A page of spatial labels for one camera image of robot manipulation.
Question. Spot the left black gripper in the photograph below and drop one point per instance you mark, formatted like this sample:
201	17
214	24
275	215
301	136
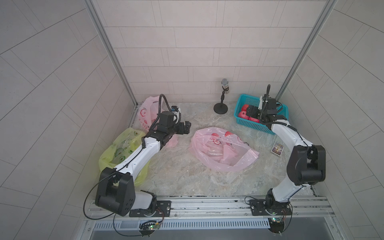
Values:
186	128

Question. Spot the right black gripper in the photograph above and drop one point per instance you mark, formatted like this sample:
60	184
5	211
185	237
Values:
254	114

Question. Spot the red apple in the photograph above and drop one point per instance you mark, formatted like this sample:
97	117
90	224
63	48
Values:
254	120
243	115
245	107

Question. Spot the pink strawberry print plastic bag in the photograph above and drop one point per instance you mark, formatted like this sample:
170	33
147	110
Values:
147	114

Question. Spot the plain pink plastic bag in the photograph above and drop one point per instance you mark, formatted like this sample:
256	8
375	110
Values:
222	150

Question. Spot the yellow-green plastic bag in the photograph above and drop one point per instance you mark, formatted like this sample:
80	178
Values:
121	148

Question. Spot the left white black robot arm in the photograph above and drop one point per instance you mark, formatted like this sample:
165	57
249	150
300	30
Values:
116	190

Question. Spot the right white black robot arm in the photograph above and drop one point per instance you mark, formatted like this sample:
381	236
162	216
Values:
307	163

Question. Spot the teal plastic basket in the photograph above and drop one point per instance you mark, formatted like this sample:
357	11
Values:
250	100

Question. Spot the small printed card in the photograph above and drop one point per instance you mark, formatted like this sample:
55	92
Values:
277	149

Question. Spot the microphone on black stand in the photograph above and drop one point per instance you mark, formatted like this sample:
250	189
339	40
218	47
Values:
221	108

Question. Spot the left circuit board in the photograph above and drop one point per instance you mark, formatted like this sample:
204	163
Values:
149	227

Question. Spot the circuit board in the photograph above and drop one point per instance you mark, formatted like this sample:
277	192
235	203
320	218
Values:
277	225
149	227

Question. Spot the right circuit board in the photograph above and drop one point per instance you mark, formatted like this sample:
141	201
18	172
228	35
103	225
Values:
277	225

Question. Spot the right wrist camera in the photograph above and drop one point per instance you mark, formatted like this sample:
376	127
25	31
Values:
260	107

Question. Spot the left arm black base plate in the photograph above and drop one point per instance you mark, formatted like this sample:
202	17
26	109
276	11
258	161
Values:
163	207

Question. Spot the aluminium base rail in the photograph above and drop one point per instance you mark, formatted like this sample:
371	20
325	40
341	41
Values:
238	207

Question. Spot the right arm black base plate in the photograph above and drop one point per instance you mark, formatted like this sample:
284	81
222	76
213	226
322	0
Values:
255	207

